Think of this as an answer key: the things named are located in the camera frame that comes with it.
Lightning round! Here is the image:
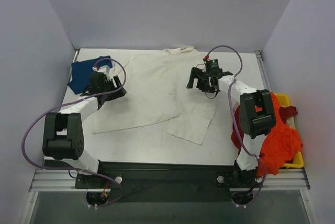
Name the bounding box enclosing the cream white t shirt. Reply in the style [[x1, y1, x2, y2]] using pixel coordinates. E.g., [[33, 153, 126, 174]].
[[92, 47, 216, 145]]

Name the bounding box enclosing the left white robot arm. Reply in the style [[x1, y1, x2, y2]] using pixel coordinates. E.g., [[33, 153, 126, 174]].
[[42, 72, 127, 188]]

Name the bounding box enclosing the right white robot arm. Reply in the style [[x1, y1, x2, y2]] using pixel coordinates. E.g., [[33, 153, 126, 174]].
[[186, 59, 276, 186]]

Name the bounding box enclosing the folded blue t shirt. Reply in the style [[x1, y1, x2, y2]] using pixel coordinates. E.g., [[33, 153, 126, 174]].
[[68, 55, 110, 95]]

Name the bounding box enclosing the dark red t shirt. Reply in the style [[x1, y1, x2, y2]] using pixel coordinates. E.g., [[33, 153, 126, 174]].
[[230, 105, 298, 154]]

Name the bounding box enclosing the yellow plastic bin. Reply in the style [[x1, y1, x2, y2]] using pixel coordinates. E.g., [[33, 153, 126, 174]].
[[274, 93, 304, 169]]

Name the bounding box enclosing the beige t shirt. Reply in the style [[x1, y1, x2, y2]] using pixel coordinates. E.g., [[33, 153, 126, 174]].
[[286, 117, 297, 130]]

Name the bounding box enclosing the orange t shirt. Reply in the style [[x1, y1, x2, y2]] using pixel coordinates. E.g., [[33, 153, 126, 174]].
[[257, 93, 290, 177]]

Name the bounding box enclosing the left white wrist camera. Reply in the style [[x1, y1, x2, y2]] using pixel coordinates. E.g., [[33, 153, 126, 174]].
[[92, 65, 111, 81]]

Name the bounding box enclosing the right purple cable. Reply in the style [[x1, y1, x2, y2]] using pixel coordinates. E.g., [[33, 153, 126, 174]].
[[203, 45, 267, 206]]

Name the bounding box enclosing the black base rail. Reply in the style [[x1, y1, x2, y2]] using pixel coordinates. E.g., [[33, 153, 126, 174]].
[[75, 162, 260, 205]]

